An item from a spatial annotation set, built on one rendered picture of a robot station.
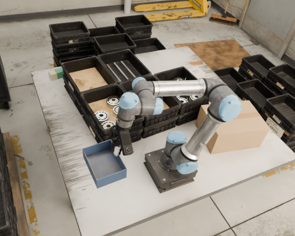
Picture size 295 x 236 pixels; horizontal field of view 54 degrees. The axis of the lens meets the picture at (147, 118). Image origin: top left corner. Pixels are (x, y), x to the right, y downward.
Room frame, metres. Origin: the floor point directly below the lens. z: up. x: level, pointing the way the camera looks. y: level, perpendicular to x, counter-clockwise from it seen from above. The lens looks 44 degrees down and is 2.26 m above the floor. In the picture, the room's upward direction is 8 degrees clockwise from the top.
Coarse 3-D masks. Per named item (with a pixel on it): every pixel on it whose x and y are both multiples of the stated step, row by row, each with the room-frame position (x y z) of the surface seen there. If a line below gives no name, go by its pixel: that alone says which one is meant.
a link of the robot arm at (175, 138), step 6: (174, 132) 1.20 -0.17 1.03; (180, 132) 1.20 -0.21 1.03; (168, 138) 1.14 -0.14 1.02; (174, 138) 1.14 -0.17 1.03; (180, 138) 1.15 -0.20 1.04; (186, 138) 1.16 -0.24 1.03; (168, 144) 1.13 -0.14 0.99; (174, 144) 1.11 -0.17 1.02; (180, 144) 1.11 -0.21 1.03; (168, 150) 1.12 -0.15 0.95
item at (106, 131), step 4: (116, 84) 1.69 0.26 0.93; (100, 88) 1.61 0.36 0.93; (104, 88) 1.62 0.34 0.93; (120, 88) 1.65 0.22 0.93; (84, 92) 1.55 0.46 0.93; (88, 92) 1.55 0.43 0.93; (124, 92) 1.61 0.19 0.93; (84, 100) 1.46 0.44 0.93; (88, 104) 1.43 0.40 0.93; (88, 108) 1.40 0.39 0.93; (92, 112) 1.36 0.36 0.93; (92, 116) 1.35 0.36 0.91; (96, 120) 1.29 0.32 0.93; (136, 120) 1.34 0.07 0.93; (140, 120) 1.36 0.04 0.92; (100, 128) 1.24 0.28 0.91; (108, 128) 1.24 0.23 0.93; (104, 132) 1.21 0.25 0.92; (108, 132) 1.23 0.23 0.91
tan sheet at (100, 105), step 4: (100, 100) 1.60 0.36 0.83; (104, 100) 1.61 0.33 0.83; (92, 104) 1.54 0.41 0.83; (96, 104) 1.55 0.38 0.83; (100, 104) 1.55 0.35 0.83; (104, 104) 1.56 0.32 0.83; (92, 108) 1.50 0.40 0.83; (96, 108) 1.51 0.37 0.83; (100, 108) 1.52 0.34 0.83; (104, 108) 1.52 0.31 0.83; (108, 108) 1.53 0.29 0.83; (112, 108) 1.53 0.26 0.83; (112, 112) 1.49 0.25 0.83; (112, 116) 1.45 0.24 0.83; (112, 120) 1.41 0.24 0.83
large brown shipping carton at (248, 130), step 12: (204, 108) 1.60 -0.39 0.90; (252, 108) 1.68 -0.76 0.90; (240, 120) 1.53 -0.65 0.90; (252, 120) 1.54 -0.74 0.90; (216, 132) 1.38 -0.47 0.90; (228, 132) 1.39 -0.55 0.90; (240, 132) 1.41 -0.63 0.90; (252, 132) 1.44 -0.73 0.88; (264, 132) 1.48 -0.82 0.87; (216, 144) 1.35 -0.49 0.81; (228, 144) 1.39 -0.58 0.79; (240, 144) 1.42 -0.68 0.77; (252, 144) 1.46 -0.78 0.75
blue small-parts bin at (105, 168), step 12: (96, 144) 0.93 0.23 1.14; (108, 144) 0.96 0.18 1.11; (84, 156) 0.87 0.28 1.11; (96, 156) 0.90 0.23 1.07; (108, 156) 0.91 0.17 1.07; (96, 168) 0.83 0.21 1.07; (108, 168) 0.84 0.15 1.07; (120, 168) 0.85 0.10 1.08; (96, 180) 0.72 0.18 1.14; (108, 180) 0.75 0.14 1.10
